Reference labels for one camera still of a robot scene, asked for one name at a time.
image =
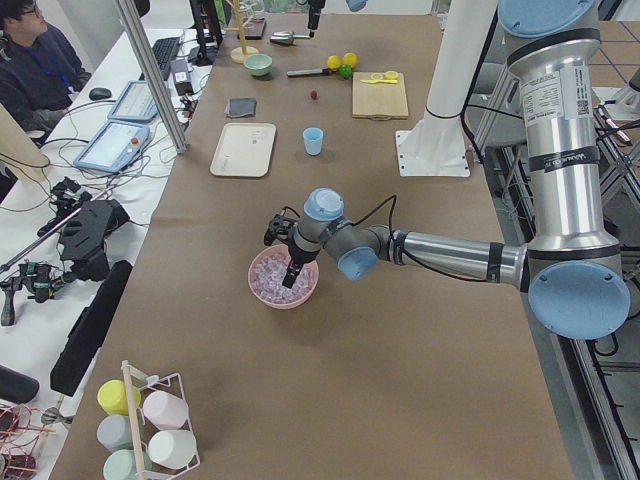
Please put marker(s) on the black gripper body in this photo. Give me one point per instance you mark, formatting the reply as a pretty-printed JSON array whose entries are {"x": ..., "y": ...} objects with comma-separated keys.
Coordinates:
[{"x": 300, "y": 254}]

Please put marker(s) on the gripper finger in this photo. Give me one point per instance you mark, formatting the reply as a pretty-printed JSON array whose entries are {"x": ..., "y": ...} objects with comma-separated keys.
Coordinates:
[
  {"x": 295, "y": 273},
  {"x": 288, "y": 280}
]

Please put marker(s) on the steel muddler black tip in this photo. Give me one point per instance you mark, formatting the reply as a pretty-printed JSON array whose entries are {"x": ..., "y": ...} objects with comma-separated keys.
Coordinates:
[{"x": 308, "y": 73}]

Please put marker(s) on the pile of ice cubes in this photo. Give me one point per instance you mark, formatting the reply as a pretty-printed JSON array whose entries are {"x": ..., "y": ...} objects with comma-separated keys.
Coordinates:
[{"x": 268, "y": 276}]

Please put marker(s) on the light blue cup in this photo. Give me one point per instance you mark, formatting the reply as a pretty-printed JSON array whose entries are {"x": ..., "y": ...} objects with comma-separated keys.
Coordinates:
[{"x": 313, "y": 140}]

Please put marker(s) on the pink cup in rack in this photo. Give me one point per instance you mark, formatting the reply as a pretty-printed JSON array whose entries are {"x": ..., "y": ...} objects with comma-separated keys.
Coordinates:
[{"x": 165, "y": 410}]

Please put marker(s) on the white cup in rack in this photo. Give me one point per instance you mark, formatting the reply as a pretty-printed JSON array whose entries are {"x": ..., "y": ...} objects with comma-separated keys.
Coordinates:
[{"x": 173, "y": 449}]

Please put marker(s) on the white cup rack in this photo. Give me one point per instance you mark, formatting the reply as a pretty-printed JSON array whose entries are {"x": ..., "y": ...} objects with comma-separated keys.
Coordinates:
[{"x": 138, "y": 385}]

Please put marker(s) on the yellow cup in rack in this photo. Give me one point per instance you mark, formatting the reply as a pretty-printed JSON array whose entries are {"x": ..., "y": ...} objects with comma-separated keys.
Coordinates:
[{"x": 111, "y": 397}]

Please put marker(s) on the steel ice scoop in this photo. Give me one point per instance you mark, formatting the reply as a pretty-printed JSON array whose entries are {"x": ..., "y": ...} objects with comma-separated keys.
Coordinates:
[{"x": 287, "y": 38}]

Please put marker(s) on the grey cup in rack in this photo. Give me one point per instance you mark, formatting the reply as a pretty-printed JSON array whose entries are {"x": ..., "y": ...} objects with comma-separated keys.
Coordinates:
[{"x": 114, "y": 433}]

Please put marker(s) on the green cup in rack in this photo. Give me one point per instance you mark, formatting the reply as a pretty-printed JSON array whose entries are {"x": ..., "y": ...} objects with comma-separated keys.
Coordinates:
[{"x": 120, "y": 465}]

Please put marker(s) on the pink bowl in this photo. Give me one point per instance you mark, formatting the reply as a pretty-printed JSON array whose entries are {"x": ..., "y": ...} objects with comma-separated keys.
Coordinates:
[{"x": 313, "y": 266}]

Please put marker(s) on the cream rabbit tray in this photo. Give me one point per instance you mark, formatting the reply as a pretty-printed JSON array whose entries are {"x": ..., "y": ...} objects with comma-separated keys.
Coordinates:
[{"x": 244, "y": 150}]

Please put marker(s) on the grey folded cloth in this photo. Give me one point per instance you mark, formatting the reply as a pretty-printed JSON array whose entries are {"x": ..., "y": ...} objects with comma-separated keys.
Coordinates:
[{"x": 241, "y": 107}]

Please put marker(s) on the wooden cutting board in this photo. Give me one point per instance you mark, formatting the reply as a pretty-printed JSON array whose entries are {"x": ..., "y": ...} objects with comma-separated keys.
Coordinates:
[{"x": 379, "y": 101}]

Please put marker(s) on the green lime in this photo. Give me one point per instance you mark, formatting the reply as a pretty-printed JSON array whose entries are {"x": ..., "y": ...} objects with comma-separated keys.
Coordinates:
[{"x": 346, "y": 72}]

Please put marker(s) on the green bowl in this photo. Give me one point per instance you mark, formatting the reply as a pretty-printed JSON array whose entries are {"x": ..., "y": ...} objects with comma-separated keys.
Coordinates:
[{"x": 258, "y": 65}]

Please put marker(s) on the yellow lemon near muddler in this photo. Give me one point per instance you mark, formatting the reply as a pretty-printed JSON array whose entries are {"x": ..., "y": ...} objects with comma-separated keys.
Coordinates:
[{"x": 334, "y": 62}]

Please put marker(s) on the yellow lemon far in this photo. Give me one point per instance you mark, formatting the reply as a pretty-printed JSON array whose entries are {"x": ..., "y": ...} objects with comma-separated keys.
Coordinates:
[{"x": 350, "y": 59}]

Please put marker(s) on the wooden mug tree stand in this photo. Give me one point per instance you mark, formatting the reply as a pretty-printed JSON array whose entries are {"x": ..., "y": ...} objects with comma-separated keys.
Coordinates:
[{"x": 239, "y": 54}]

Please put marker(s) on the teach pendant near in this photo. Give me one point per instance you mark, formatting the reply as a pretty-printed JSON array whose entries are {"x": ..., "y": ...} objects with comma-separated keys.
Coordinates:
[{"x": 115, "y": 146}]

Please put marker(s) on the teach pendant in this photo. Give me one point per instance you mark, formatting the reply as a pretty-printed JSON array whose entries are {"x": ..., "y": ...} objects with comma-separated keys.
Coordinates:
[
  {"x": 115, "y": 146},
  {"x": 135, "y": 104}
]

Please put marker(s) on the teach pendant far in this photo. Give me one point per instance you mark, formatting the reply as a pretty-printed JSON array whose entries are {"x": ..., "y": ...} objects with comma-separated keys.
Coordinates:
[{"x": 135, "y": 104}]

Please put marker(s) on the black keyboard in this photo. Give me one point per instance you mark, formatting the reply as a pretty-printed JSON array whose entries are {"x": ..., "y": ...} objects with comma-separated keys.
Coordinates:
[{"x": 165, "y": 50}]

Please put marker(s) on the black computer mouse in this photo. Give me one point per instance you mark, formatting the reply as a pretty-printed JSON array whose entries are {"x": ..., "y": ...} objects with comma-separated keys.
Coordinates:
[{"x": 99, "y": 93}]

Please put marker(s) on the seated person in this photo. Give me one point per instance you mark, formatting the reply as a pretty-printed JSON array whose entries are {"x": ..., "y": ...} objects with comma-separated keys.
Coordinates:
[{"x": 41, "y": 73}]

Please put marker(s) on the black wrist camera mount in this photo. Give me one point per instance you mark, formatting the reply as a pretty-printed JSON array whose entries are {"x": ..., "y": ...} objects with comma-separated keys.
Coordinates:
[{"x": 280, "y": 227}]

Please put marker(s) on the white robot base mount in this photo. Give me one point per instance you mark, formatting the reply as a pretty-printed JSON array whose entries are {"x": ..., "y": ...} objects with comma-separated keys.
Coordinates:
[{"x": 436, "y": 144}]

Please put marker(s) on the aluminium frame post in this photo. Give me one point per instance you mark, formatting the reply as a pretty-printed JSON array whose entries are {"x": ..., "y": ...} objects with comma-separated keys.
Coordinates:
[{"x": 129, "y": 18}]

